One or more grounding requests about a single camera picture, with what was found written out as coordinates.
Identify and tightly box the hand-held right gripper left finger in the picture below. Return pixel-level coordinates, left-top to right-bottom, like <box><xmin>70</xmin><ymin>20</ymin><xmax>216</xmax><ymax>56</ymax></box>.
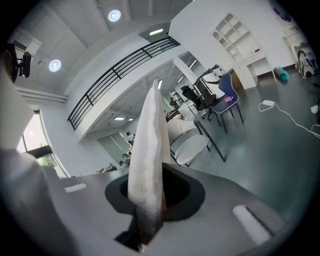
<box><xmin>42</xmin><ymin>169</ymin><xmax>141</xmax><ymax>256</ymax></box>

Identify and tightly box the white shelf desk unit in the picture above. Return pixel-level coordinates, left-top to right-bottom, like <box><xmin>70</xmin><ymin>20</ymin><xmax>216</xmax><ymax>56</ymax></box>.
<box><xmin>212</xmin><ymin>12</ymin><xmax>278</xmax><ymax>90</ymax></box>

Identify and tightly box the black and white bag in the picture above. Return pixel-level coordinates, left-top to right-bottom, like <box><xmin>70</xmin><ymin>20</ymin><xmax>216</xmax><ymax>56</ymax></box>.
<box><xmin>296</xmin><ymin>49</ymin><xmax>319</xmax><ymax>79</ymax></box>

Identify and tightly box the black metal railing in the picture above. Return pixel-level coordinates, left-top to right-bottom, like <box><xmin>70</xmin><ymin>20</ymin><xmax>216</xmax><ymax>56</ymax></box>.
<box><xmin>67</xmin><ymin>36</ymin><xmax>181</xmax><ymax>131</ymax></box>

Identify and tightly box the large window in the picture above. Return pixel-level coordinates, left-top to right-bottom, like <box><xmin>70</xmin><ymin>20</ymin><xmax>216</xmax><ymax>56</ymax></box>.
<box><xmin>16</xmin><ymin>111</ymin><xmax>72</xmax><ymax>179</ymax></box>

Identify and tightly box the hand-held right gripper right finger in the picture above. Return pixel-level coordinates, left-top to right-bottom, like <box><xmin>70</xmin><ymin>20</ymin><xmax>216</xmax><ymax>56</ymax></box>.
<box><xmin>149</xmin><ymin>162</ymin><xmax>287</xmax><ymax>256</ymax></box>

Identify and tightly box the white machine with black parts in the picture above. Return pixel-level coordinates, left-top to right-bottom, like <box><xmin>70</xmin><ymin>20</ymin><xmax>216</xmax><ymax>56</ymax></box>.
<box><xmin>192</xmin><ymin>64</ymin><xmax>227</xmax><ymax>107</ymax></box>

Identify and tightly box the white power cable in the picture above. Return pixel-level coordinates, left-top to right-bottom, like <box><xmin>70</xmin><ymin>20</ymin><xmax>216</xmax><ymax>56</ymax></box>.
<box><xmin>257</xmin><ymin>99</ymin><xmax>320</xmax><ymax>139</ymax></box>

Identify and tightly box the white upholstered armchair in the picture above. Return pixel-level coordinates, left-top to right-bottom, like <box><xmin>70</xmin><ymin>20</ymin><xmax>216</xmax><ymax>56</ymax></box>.
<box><xmin>166</xmin><ymin>118</ymin><xmax>227</xmax><ymax>168</ymax></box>

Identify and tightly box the teal rolled mat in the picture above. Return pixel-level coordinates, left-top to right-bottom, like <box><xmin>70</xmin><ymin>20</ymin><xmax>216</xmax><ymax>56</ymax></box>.
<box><xmin>273</xmin><ymin>66</ymin><xmax>290</xmax><ymax>81</ymax></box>

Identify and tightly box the dark blue chair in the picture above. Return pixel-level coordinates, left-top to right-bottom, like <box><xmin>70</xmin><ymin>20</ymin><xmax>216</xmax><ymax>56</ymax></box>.
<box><xmin>209</xmin><ymin>72</ymin><xmax>245</xmax><ymax>135</ymax></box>

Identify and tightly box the white round cloth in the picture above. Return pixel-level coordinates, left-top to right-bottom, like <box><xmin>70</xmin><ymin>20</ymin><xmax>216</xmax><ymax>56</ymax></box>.
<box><xmin>114</xmin><ymin>78</ymin><xmax>168</xmax><ymax>253</ymax></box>

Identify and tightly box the white ornate dresser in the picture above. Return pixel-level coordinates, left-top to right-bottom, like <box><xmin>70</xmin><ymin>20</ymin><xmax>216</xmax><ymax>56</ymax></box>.
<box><xmin>281</xmin><ymin>14</ymin><xmax>309</xmax><ymax>52</ymax></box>

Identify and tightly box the round ceiling light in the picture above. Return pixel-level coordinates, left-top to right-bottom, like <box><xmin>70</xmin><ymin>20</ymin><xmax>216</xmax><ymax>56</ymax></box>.
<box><xmin>48</xmin><ymin>59</ymin><xmax>62</xmax><ymax>73</ymax></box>
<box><xmin>107</xmin><ymin>9</ymin><xmax>122</xmax><ymax>23</ymax></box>

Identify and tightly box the black mounted camera device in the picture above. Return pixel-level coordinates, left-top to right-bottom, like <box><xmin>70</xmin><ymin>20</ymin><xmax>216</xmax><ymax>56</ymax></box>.
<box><xmin>2</xmin><ymin>43</ymin><xmax>32</xmax><ymax>84</ymax></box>

